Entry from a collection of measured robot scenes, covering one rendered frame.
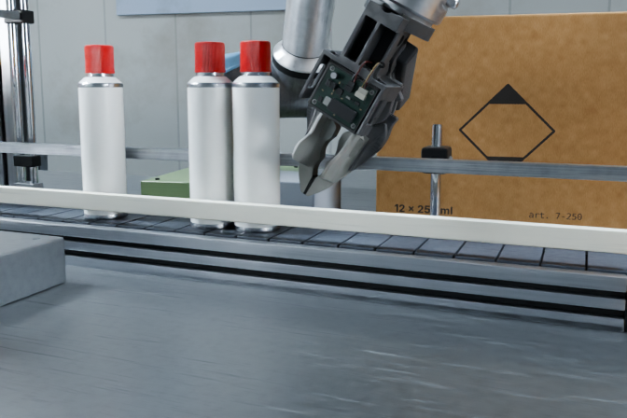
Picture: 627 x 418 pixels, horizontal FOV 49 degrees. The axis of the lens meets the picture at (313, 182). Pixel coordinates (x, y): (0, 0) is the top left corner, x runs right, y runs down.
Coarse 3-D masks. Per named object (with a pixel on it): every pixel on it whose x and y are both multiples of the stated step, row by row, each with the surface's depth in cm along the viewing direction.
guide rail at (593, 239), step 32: (0, 192) 84; (32, 192) 82; (64, 192) 80; (96, 192) 79; (288, 224) 70; (320, 224) 68; (352, 224) 67; (384, 224) 66; (416, 224) 65; (448, 224) 63; (480, 224) 62; (512, 224) 61; (544, 224) 61
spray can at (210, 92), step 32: (224, 64) 75; (192, 96) 74; (224, 96) 74; (192, 128) 74; (224, 128) 74; (192, 160) 75; (224, 160) 75; (192, 192) 76; (224, 192) 75; (192, 224) 76; (224, 224) 76
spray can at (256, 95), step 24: (240, 48) 73; (264, 48) 72; (264, 72) 72; (240, 96) 72; (264, 96) 72; (240, 120) 72; (264, 120) 72; (240, 144) 73; (264, 144) 72; (240, 168) 73; (264, 168) 73; (240, 192) 73; (264, 192) 73
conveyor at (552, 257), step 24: (24, 216) 83; (48, 216) 83; (72, 216) 83; (144, 216) 83; (168, 216) 83; (264, 240) 71; (288, 240) 70; (312, 240) 70; (336, 240) 70; (360, 240) 70; (384, 240) 70; (408, 240) 70; (432, 240) 70; (528, 264) 61; (552, 264) 61; (576, 264) 61; (600, 264) 61; (624, 264) 61
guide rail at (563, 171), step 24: (0, 144) 92; (24, 144) 91; (48, 144) 89; (360, 168) 74; (384, 168) 73; (408, 168) 72; (432, 168) 71; (456, 168) 70; (480, 168) 69; (504, 168) 68; (528, 168) 67; (552, 168) 66; (576, 168) 65; (600, 168) 65; (624, 168) 64
